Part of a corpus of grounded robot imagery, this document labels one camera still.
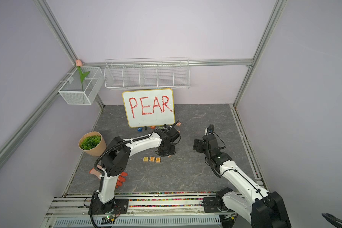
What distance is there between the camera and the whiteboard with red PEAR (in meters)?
0.97

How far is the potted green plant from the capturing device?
850 millimetres

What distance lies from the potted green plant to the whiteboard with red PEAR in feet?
0.79
